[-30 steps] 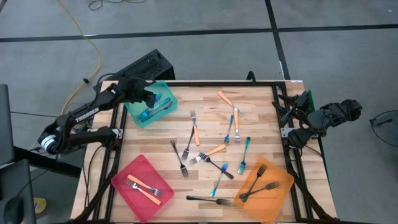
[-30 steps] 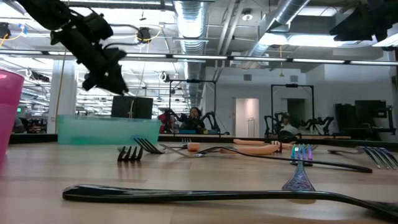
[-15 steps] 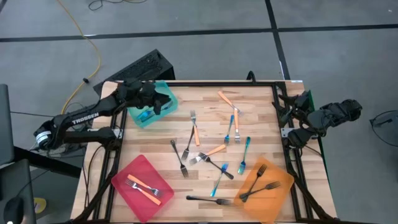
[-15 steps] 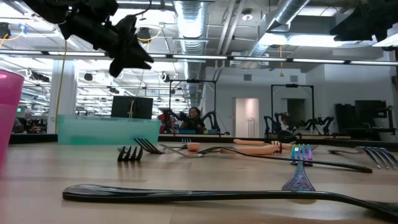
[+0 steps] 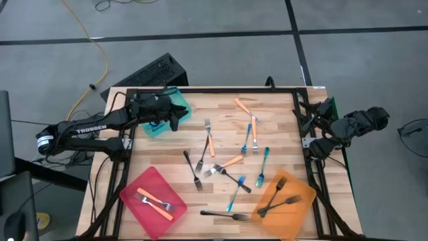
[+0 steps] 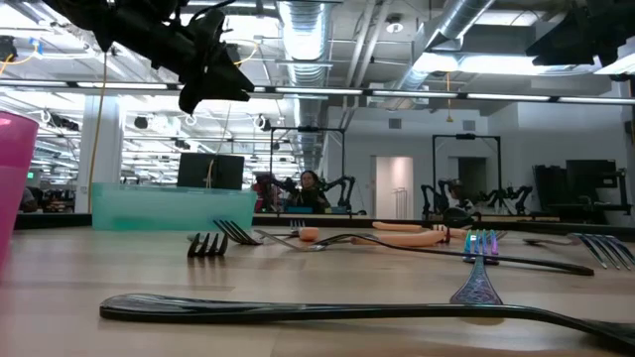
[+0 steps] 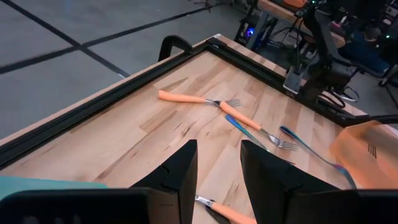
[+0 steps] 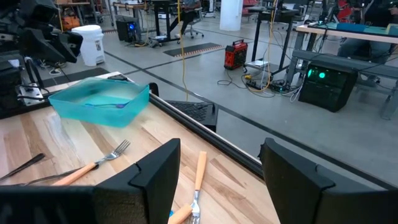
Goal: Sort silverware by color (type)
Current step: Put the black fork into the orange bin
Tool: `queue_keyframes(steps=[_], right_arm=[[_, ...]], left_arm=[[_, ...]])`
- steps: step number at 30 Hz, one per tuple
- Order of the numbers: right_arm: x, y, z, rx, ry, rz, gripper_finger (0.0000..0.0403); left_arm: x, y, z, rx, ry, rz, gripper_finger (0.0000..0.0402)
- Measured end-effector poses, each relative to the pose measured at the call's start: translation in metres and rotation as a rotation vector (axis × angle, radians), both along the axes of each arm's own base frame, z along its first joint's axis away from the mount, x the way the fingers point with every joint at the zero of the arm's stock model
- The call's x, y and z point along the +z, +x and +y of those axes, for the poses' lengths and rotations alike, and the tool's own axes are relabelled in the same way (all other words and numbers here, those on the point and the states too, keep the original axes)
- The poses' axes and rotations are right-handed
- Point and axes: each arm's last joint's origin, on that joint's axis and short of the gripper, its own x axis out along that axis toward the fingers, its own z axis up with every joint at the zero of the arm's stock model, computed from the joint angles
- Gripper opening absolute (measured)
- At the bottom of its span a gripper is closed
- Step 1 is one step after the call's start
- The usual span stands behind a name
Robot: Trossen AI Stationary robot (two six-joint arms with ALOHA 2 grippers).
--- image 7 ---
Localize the black computer tower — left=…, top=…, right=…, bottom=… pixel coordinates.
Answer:
left=234, top=14, right=259, bottom=50

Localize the person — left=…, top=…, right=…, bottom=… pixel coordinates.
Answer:
left=336, top=26, right=394, bottom=75

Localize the orange-handled silver fork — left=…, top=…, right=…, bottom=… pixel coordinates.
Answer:
left=194, top=195, right=258, bottom=224
left=218, top=100, right=300, bottom=152
left=157, top=89, right=243, bottom=108

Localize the iridescent rainbow fork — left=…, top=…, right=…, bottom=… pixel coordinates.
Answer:
left=279, top=125, right=358, bottom=190
left=224, top=113, right=270, bottom=152

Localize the black cable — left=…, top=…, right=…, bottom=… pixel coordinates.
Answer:
left=317, top=83, right=361, bottom=110

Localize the orange translucent plastic bin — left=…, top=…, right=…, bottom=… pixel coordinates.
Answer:
left=328, top=119, right=398, bottom=190

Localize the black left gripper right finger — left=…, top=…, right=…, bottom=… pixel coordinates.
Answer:
left=241, top=139, right=398, bottom=224

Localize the grey metal mounting plate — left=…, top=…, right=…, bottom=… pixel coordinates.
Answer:
left=282, top=65, right=305, bottom=95

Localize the black table edge rail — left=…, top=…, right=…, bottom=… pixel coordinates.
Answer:
left=0, top=36, right=398, bottom=171

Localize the black curved bracket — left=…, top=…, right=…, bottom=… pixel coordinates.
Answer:
left=157, top=34, right=194, bottom=62

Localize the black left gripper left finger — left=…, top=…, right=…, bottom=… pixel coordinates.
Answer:
left=0, top=139, right=198, bottom=224

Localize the wooden top desk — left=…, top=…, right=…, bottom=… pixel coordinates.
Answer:
left=256, top=0, right=346, bottom=48

